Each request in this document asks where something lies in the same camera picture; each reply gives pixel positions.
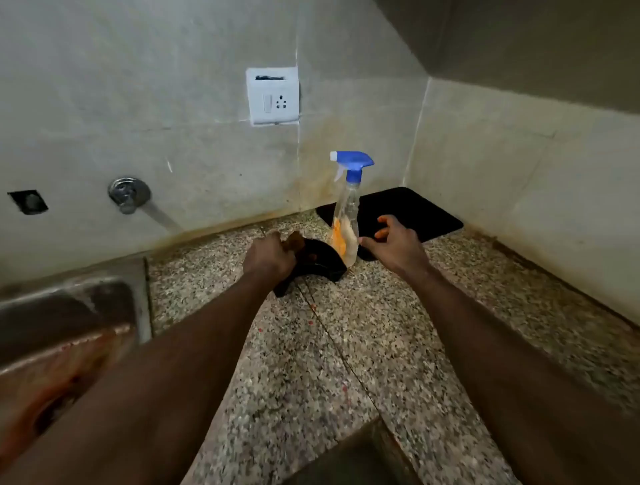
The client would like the clear spray bottle blue trigger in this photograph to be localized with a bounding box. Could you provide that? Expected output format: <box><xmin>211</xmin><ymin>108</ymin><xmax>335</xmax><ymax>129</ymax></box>
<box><xmin>329</xmin><ymin>151</ymin><xmax>375</xmax><ymax>268</ymax></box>

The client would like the stainless steel sink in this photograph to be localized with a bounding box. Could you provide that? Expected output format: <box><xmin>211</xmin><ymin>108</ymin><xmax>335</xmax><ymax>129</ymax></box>
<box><xmin>0</xmin><ymin>256</ymin><xmax>153</xmax><ymax>473</ymax></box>

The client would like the chrome wall tap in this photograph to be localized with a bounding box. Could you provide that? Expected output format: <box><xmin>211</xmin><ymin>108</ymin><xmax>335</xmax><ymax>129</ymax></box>
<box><xmin>108</xmin><ymin>177</ymin><xmax>152</xmax><ymax>216</ymax></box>

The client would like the person's left hand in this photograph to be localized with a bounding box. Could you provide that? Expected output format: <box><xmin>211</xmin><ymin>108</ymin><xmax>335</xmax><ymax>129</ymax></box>
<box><xmin>242</xmin><ymin>231</ymin><xmax>306</xmax><ymax>290</ymax></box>

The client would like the person's right hand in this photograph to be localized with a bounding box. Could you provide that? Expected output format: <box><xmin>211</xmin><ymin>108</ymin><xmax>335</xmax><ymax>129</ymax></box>
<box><xmin>358</xmin><ymin>215</ymin><xmax>432</xmax><ymax>278</ymax></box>

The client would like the person's right forearm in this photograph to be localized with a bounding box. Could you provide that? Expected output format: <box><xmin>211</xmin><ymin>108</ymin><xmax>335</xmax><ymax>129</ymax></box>
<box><xmin>400</xmin><ymin>264</ymin><xmax>640</xmax><ymax>485</ymax></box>

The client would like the black mat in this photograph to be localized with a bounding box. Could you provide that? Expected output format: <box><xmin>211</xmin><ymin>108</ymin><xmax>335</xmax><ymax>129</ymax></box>
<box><xmin>316</xmin><ymin>187</ymin><xmax>464</xmax><ymax>262</ymax></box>

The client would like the person's left forearm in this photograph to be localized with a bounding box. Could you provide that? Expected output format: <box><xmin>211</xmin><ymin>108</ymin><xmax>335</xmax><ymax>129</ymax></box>
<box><xmin>0</xmin><ymin>267</ymin><xmax>288</xmax><ymax>485</ymax></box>

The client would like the white wall socket switch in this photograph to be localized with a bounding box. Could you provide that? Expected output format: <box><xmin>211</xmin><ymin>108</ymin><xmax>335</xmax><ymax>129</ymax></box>
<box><xmin>245</xmin><ymin>66</ymin><xmax>301</xmax><ymax>127</ymax></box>

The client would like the black curved plastic piece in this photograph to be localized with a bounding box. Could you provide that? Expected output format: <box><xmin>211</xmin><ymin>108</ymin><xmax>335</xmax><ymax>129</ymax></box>
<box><xmin>273</xmin><ymin>238</ymin><xmax>348</xmax><ymax>298</ymax></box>

